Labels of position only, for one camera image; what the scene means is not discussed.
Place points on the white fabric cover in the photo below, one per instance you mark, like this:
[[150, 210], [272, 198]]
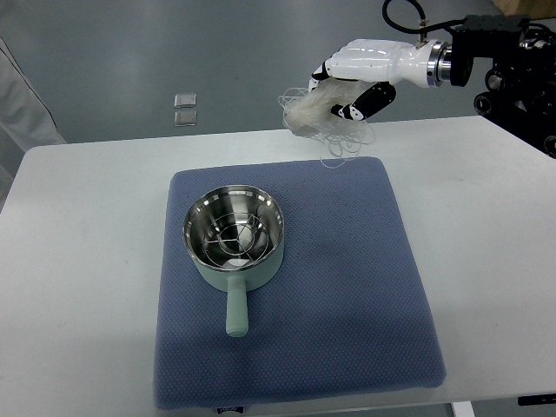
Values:
[[26, 122]]

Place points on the brown cardboard box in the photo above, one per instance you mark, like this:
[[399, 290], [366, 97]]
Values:
[[536, 9]]

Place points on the wire steaming rack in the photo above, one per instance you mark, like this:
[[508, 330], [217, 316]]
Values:
[[235, 240]]

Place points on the white table leg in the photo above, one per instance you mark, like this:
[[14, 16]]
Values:
[[462, 409]]

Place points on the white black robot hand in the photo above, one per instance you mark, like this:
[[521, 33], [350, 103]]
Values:
[[383, 63]]

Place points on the blue textured mat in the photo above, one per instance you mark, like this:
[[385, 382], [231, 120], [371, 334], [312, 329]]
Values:
[[345, 314]]

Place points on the mint green steel pot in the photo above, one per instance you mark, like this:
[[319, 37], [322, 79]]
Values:
[[236, 283]]

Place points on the upper silver floor plate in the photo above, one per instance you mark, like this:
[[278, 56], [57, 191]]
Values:
[[185, 100]]

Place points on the white vermicelli bundle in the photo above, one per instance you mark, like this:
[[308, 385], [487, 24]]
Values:
[[307, 113]]

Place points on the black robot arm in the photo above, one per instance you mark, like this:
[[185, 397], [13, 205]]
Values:
[[520, 86]]

